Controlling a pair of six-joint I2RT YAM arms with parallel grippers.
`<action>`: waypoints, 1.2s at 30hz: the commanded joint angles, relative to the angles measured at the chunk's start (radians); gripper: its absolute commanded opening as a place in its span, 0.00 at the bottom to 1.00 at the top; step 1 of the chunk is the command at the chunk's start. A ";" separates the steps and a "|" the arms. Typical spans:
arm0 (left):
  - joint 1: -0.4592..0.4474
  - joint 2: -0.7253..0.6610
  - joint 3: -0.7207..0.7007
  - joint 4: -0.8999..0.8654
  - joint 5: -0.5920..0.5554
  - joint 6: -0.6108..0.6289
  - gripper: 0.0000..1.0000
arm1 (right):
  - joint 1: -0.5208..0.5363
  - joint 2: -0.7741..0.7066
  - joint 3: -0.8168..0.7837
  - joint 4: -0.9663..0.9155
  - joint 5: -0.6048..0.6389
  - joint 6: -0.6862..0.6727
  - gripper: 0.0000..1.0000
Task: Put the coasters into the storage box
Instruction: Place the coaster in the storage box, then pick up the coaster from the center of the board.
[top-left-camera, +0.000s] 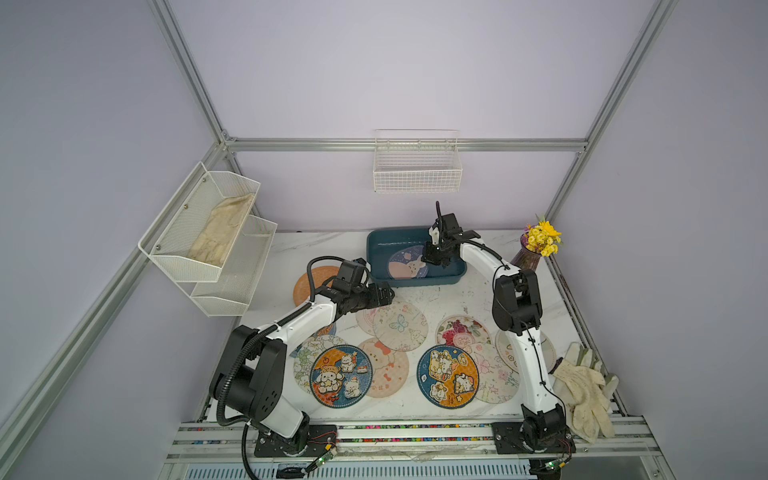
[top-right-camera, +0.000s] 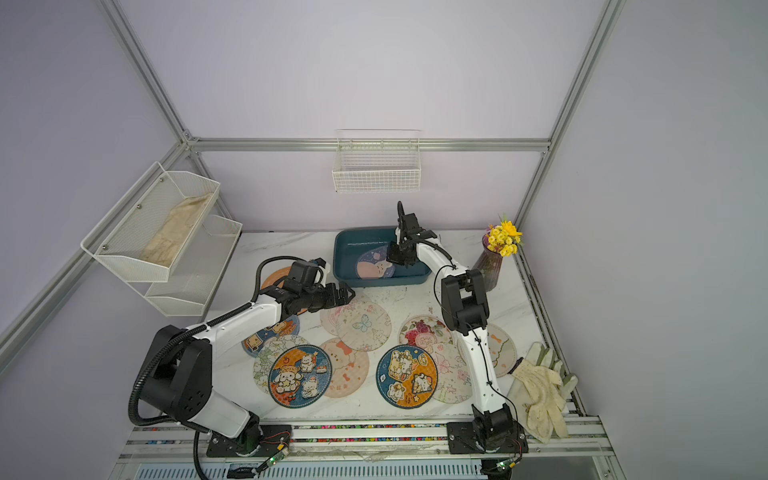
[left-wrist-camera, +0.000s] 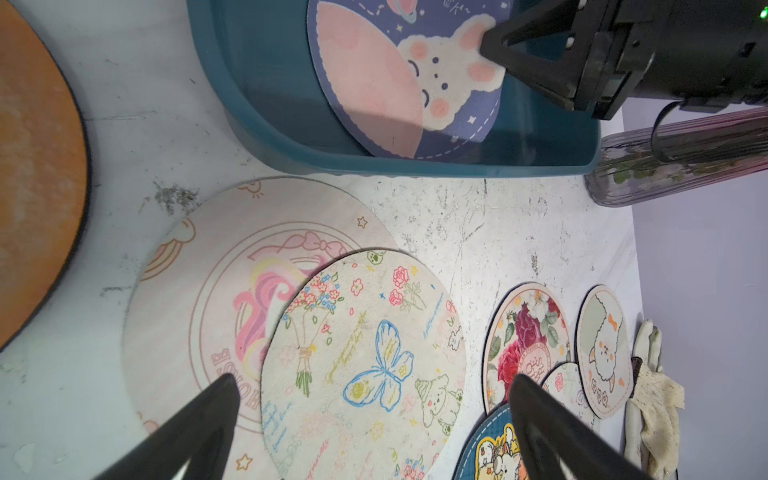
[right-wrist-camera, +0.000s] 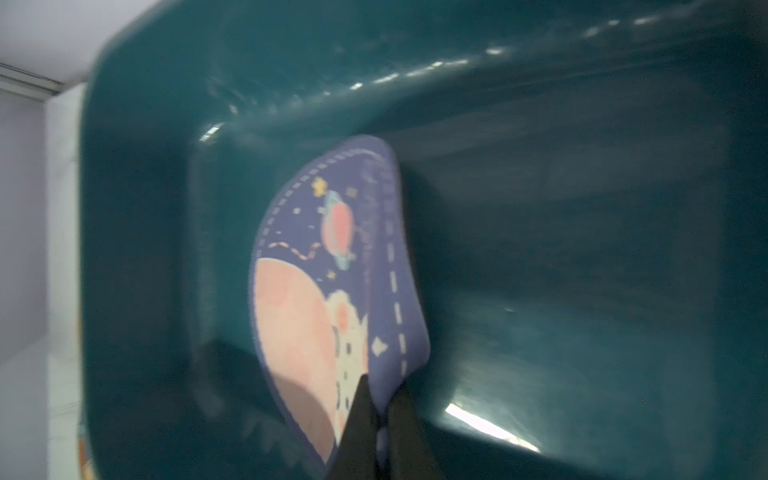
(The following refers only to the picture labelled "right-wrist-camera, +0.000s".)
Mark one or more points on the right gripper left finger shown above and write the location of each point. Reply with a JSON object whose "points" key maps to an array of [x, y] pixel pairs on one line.
{"points": [[356, 456]]}

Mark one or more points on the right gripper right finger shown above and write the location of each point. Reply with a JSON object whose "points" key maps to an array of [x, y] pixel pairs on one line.
{"points": [[410, 456]]}

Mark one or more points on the purple bunny round coaster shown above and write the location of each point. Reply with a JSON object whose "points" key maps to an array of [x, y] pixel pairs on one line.
{"points": [[333, 296]]}

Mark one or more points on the teal plastic storage box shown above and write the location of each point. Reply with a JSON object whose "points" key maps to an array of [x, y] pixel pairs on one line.
{"points": [[584, 191]]}

